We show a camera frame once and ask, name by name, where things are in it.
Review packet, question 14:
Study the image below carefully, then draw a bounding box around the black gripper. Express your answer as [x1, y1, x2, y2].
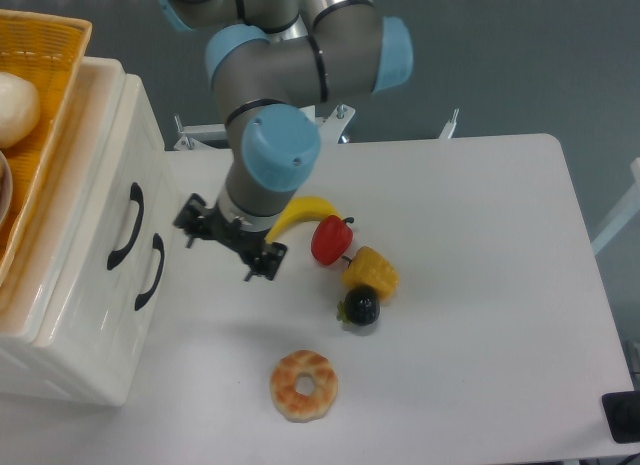
[173, 193, 288, 281]

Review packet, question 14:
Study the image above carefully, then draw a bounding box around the white drawer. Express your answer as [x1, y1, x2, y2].
[34, 75, 180, 353]

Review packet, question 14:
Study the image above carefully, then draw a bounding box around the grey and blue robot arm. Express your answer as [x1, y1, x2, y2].
[158, 0, 414, 279]

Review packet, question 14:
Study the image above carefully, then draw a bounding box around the white drawer cabinet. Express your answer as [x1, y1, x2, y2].
[0, 56, 176, 407]

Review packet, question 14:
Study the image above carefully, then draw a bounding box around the yellow banana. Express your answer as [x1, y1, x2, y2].
[265, 196, 342, 243]

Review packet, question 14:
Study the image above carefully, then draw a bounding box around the red bell pepper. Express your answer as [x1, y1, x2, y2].
[310, 215, 354, 266]

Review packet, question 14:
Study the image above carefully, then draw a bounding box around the yellow bell pepper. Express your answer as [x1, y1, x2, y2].
[341, 246, 399, 301]

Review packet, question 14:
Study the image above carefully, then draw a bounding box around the dark purple mangosteen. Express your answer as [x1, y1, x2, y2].
[337, 285, 380, 327]

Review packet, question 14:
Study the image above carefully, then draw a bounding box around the white round bun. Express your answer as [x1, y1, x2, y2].
[1, 72, 40, 149]

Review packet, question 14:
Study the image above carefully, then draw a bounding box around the yellow wicker basket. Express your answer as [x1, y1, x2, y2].
[1, 9, 92, 278]

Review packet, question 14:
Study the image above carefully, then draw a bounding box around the black device at edge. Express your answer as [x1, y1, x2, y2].
[601, 391, 640, 444]

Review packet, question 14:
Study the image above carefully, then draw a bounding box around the black lower drawer handle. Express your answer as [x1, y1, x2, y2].
[134, 233, 166, 312]

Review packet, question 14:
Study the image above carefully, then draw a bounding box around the black drawer handle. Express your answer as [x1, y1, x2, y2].
[134, 233, 166, 312]
[106, 182, 145, 270]

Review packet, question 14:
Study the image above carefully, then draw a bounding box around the black top drawer handle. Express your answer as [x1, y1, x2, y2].
[106, 182, 145, 270]

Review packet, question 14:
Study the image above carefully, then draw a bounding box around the toasted bagel ring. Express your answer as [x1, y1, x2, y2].
[268, 349, 340, 424]

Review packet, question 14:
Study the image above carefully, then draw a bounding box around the white table frame bracket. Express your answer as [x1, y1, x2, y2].
[438, 108, 460, 140]

